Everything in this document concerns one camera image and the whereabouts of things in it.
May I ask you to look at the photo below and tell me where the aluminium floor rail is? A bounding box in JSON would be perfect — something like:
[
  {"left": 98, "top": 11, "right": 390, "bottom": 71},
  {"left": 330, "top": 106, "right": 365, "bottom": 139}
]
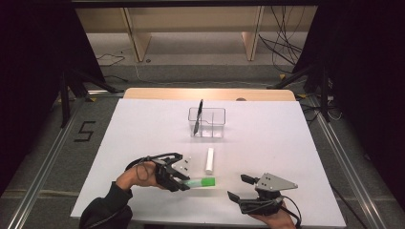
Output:
[
  {"left": 306, "top": 94, "right": 388, "bottom": 229},
  {"left": 6, "top": 94, "right": 88, "bottom": 229}
]

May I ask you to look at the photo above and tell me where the person's right hand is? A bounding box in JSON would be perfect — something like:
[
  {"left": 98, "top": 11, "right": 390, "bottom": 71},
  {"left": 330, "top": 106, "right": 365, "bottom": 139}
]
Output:
[{"left": 249, "top": 203, "right": 297, "bottom": 229}]

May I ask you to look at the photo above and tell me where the right hand-held gripper cable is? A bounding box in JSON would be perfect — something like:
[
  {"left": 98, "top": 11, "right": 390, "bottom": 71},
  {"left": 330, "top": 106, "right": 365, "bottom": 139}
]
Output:
[{"left": 280, "top": 195, "right": 303, "bottom": 229}]

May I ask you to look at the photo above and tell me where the thin black floor cable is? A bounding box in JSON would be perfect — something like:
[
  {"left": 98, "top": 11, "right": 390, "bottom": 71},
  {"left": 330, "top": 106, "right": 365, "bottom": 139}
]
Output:
[{"left": 96, "top": 52, "right": 126, "bottom": 68}]

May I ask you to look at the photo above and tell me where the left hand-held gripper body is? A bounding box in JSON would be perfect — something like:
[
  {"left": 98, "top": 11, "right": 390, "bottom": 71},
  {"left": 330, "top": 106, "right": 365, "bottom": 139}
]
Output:
[{"left": 154, "top": 153, "right": 193, "bottom": 193}]

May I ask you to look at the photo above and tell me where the black pen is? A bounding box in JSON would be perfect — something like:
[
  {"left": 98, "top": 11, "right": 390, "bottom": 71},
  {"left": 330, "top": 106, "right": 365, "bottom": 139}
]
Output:
[{"left": 192, "top": 98, "right": 204, "bottom": 137}]

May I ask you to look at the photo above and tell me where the clear plastic organizer box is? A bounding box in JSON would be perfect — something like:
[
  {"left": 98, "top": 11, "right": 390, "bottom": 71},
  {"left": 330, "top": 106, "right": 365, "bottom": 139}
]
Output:
[{"left": 187, "top": 107, "right": 226, "bottom": 139}]

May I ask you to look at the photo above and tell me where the black metal stand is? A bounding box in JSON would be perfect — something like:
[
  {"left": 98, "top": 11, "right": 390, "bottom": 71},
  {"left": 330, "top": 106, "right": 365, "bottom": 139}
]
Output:
[
  {"left": 266, "top": 63, "right": 332, "bottom": 124},
  {"left": 57, "top": 68, "right": 120, "bottom": 129}
]

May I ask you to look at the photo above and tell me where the white cylindrical stick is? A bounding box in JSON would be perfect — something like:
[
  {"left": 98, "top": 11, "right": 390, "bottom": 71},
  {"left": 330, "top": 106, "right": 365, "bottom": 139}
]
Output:
[{"left": 204, "top": 147, "right": 216, "bottom": 176}]

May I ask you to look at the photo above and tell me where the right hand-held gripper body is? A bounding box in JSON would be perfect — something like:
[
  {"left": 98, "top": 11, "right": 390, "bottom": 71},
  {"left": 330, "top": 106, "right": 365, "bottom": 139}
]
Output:
[{"left": 237, "top": 172, "right": 299, "bottom": 217}]

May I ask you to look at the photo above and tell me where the black curtain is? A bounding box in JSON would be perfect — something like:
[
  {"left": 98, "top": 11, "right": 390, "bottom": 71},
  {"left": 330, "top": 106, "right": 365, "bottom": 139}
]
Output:
[
  {"left": 291, "top": 0, "right": 405, "bottom": 213},
  {"left": 0, "top": 0, "right": 107, "bottom": 196}
]

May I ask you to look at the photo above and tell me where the green glue stick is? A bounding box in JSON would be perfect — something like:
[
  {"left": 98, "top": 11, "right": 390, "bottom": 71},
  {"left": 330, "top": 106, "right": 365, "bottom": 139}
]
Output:
[{"left": 183, "top": 177, "right": 217, "bottom": 189}]

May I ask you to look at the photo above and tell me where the left hand-held gripper cable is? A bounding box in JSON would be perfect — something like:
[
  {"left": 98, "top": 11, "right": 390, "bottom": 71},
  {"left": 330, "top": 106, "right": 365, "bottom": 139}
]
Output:
[{"left": 124, "top": 152, "right": 184, "bottom": 183}]

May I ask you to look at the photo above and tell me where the hand-held gripper cable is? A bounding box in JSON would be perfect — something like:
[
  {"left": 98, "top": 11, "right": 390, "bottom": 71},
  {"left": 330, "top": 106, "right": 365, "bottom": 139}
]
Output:
[
  {"left": 124, "top": 152, "right": 184, "bottom": 183},
  {"left": 280, "top": 195, "right": 303, "bottom": 229}
]

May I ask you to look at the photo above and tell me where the black cable bundle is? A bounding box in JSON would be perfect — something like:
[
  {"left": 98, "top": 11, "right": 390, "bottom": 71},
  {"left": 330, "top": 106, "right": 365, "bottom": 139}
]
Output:
[{"left": 258, "top": 6, "right": 308, "bottom": 74}]

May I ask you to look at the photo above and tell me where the white board sheet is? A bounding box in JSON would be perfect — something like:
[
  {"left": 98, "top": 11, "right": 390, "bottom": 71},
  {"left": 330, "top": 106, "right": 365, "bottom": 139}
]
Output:
[{"left": 70, "top": 97, "right": 348, "bottom": 228}]

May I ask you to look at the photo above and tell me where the person's left hand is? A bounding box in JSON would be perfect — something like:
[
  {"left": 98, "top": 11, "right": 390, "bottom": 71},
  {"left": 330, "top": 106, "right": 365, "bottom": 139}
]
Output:
[{"left": 115, "top": 160, "right": 160, "bottom": 191}]

